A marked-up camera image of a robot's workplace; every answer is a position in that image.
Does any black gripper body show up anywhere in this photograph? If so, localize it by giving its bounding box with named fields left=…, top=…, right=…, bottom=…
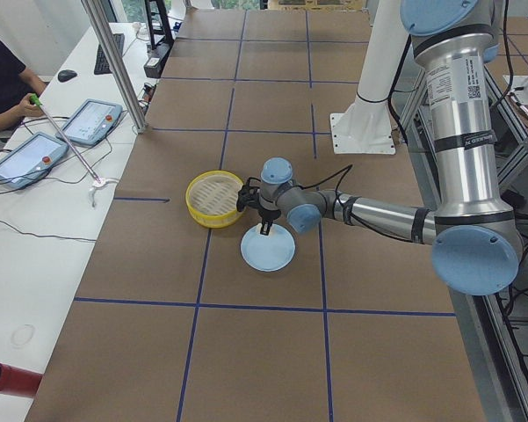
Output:
left=258, top=207, right=281, bottom=222

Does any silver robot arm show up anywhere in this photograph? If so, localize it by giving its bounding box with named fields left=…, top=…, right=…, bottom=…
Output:
left=254, top=1, right=523, bottom=295

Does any yellow bamboo steamer basket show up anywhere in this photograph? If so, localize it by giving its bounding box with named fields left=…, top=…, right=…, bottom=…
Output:
left=185, top=171, right=243, bottom=229

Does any person's hand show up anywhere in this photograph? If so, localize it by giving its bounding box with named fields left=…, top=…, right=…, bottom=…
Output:
left=18, top=94, right=43, bottom=117

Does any light blue plate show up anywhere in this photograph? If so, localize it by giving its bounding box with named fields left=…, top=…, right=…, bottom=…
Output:
left=240, top=225, right=296, bottom=272

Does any far blue teach pendant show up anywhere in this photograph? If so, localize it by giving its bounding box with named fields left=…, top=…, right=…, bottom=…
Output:
left=62, top=98, right=123, bottom=147

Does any blue teach pendant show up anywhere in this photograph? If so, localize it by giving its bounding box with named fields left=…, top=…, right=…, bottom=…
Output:
left=0, top=132, right=69, bottom=189
left=62, top=98, right=123, bottom=147

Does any black keyboard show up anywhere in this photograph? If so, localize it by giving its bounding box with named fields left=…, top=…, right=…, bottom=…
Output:
left=93, top=33, right=126, bottom=76

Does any near blue teach pendant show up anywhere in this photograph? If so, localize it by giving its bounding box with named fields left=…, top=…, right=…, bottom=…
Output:
left=0, top=132, right=69, bottom=189

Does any black computer mouse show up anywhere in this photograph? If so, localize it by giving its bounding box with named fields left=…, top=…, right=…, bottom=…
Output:
left=57, top=69, right=78, bottom=83

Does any metal reacher grabber stick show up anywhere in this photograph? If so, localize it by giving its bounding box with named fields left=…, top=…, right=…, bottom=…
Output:
left=29, top=93, right=119, bottom=208

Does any person in black shirt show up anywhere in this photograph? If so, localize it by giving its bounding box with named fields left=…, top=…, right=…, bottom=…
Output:
left=0, top=41, right=47, bottom=132

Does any red cylinder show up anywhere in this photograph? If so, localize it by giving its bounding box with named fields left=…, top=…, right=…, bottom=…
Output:
left=0, top=363, right=42, bottom=398

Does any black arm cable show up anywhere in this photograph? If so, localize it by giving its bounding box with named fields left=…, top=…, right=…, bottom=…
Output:
left=298, top=164, right=423, bottom=242

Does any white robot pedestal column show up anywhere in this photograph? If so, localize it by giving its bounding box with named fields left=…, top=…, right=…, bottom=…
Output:
left=330, top=0, right=409, bottom=155

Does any aluminium frame post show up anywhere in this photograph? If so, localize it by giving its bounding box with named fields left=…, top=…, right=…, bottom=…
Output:
left=81, top=0, right=147, bottom=134

